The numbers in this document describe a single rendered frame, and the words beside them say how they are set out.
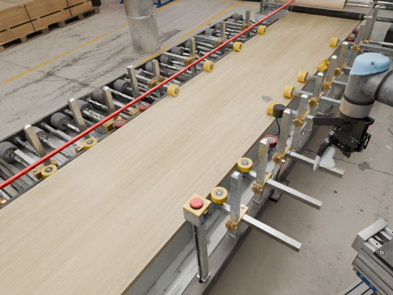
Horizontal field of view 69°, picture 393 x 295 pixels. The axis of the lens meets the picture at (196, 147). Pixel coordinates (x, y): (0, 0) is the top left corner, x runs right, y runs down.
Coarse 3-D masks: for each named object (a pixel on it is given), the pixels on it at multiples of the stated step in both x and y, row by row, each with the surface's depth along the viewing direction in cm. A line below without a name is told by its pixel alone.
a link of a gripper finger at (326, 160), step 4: (328, 148) 84; (332, 148) 83; (328, 152) 84; (332, 152) 83; (316, 156) 86; (324, 156) 85; (328, 156) 84; (332, 156) 83; (316, 160) 86; (320, 160) 86; (324, 160) 85; (328, 160) 84; (332, 160) 83; (316, 164) 86; (320, 164) 86; (324, 164) 85; (328, 164) 84; (332, 164) 83; (316, 168) 88; (332, 168) 83
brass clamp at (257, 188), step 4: (268, 172) 152; (268, 176) 150; (264, 180) 148; (256, 184) 146; (264, 184) 147; (252, 188) 147; (256, 188) 145; (260, 188) 145; (256, 192) 147; (260, 192) 146
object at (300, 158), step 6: (270, 150) 168; (276, 150) 166; (288, 150) 164; (288, 156) 163; (294, 156) 160; (300, 156) 159; (300, 162) 160; (306, 162) 157; (312, 162) 155; (318, 168) 155; (324, 168) 152; (336, 168) 151; (336, 174) 150; (342, 174) 148
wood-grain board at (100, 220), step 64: (256, 64) 240; (128, 128) 183; (192, 128) 179; (256, 128) 175; (64, 192) 145; (128, 192) 142; (192, 192) 139; (0, 256) 120; (64, 256) 118; (128, 256) 116
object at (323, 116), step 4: (316, 116) 87; (320, 116) 86; (324, 116) 85; (328, 116) 84; (332, 116) 82; (336, 116) 81; (316, 120) 87; (320, 120) 85; (324, 120) 84; (328, 120) 83; (332, 120) 82; (336, 120) 80; (340, 120) 79; (316, 124) 87; (320, 124) 86; (324, 124) 85; (328, 124) 84; (332, 124) 82; (336, 124) 81; (340, 124) 80; (344, 124) 79
